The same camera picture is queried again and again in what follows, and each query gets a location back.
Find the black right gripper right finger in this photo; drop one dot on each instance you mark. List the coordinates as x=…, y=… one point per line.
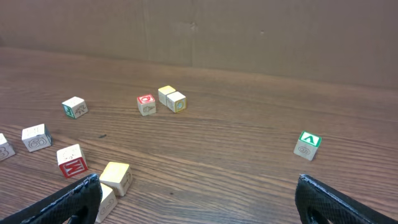
x=317, y=202

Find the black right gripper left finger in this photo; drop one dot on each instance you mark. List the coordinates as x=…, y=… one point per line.
x=76, y=203

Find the plain wooden block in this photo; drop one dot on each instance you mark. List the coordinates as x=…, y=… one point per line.
x=108, y=202

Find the red W wooden block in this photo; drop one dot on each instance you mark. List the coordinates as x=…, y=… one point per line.
x=71, y=161

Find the yellow wooden block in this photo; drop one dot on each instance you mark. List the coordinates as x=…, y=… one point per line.
x=118, y=176

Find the blue-sided wooden block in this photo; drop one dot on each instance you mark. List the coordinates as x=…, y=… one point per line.
x=36, y=137

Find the green A wooden block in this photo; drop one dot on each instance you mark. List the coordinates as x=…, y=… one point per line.
x=307, y=145

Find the green-sided wooden block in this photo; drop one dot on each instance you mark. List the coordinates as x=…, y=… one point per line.
x=75, y=107

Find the red-topped wooden block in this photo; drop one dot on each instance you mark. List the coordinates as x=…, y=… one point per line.
x=146, y=104

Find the yellow-topped wooden block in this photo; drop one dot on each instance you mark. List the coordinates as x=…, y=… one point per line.
x=163, y=92

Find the yellow-sided wooden block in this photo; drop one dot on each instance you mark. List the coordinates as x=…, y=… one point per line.
x=176, y=101

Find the cardboard back wall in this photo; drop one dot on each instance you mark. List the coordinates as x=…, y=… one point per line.
x=336, y=41

